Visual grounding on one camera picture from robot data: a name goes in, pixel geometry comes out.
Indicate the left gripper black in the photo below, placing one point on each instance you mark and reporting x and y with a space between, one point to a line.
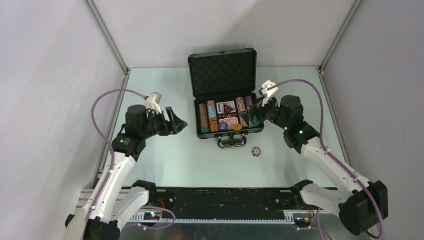
169 120

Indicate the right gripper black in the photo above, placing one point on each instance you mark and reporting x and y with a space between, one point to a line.
260 108

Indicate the yellow round button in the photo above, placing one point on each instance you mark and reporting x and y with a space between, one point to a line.
236 126

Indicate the red playing card deck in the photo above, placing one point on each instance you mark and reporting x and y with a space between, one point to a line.
230 121

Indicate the black triangular all-in marker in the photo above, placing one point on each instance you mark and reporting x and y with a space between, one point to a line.
227 108

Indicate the blue playing card deck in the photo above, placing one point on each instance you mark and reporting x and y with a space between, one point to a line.
218 106

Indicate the blue small blind button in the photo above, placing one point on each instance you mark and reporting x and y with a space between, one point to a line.
222 126

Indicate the poker chip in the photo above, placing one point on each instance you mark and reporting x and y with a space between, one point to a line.
256 151

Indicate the black poker set case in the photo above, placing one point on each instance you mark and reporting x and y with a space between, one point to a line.
223 76

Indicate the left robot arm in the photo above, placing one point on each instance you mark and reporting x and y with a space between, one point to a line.
103 216

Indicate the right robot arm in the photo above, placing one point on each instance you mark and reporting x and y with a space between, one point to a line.
359 203

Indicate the purple chip stack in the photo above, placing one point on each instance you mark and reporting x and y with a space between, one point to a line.
248 101

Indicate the pink brown chip stack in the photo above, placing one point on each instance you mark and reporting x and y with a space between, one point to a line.
241 108

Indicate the brown teal chip stack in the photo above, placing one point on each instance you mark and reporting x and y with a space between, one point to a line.
203 118

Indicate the orange blue chip stack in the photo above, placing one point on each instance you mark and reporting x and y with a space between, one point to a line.
212 116

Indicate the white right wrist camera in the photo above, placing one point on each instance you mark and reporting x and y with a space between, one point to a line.
267 91

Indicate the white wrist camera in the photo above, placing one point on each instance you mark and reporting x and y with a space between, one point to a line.
267 91
152 102

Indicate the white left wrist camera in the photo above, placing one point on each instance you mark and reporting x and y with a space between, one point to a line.
152 102

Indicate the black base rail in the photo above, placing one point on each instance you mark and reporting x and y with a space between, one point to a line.
227 204

